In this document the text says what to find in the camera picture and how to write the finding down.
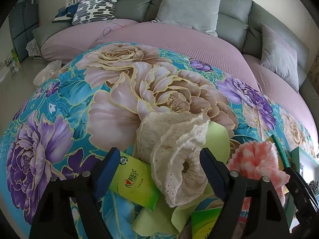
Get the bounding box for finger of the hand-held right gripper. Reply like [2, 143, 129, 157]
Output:
[283, 167, 313, 206]

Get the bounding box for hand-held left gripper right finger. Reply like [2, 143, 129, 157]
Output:
[199, 147, 292, 239]

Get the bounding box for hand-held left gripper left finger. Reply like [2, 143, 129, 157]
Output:
[29, 147, 121, 239]

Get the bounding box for teal cardboard box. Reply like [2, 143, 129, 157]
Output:
[284, 146, 319, 229]

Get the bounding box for green tissue pack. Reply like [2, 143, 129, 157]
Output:
[191, 207, 225, 239]
[109, 152, 160, 209]

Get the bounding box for light green cloth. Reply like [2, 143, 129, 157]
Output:
[132, 122, 231, 234]

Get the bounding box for dark green flat box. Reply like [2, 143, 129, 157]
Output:
[271, 134, 291, 168]

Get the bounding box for pink white fluffy cloth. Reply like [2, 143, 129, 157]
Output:
[225, 141, 291, 205]

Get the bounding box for floral teal blanket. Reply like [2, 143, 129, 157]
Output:
[0, 42, 319, 239]

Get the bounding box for beige patterned curtain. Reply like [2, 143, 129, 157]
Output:
[308, 55, 319, 85]

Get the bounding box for white cloth bundle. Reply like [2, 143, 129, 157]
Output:
[33, 60, 63, 86]

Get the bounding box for grey lilac pillow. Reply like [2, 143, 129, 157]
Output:
[259, 23, 299, 92]

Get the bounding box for mauve sofa seat cover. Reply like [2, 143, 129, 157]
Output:
[40, 17, 319, 135]

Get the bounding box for patterned bag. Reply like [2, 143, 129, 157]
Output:
[26, 39, 42, 58]

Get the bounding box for small colourful boxes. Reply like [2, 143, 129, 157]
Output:
[0, 47, 22, 73]

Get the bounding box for grey sofa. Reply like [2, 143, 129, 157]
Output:
[32, 0, 319, 100]

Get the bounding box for plain grey pillow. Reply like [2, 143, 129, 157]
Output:
[155, 0, 221, 37]

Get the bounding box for black white patterned pillow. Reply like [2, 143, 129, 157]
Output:
[72, 0, 121, 26]

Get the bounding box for grey blue cabinet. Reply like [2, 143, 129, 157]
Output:
[9, 0, 40, 63]

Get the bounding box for white and yellow booklets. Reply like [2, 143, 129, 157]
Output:
[65, 0, 93, 7]

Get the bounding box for thin dark cord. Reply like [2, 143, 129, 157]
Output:
[95, 21, 130, 43]

